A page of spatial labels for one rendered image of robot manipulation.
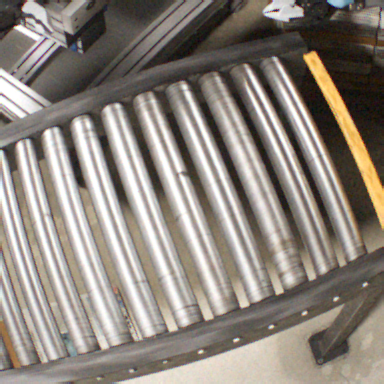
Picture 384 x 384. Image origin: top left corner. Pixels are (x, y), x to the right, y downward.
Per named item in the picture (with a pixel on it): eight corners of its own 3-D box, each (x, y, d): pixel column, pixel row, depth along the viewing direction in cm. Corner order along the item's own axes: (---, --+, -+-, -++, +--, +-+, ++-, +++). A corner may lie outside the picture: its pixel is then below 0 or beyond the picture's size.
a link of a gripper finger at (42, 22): (64, 38, 117) (28, 18, 118) (65, 17, 111) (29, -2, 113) (51, 50, 115) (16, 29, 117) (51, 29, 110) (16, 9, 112)
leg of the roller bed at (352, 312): (334, 332, 215) (384, 257, 152) (339, 348, 213) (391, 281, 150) (317, 341, 214) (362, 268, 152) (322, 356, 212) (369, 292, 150)
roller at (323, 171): (278, 62, 163) (279, 50, 158) (367, 265, 145) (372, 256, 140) (256, 67, 162) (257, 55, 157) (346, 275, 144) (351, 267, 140)
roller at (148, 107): (142, 102, 160) (160, 88, 158) (228, 325, 142) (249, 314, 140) (125, 98, 156) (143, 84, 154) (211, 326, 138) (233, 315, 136)
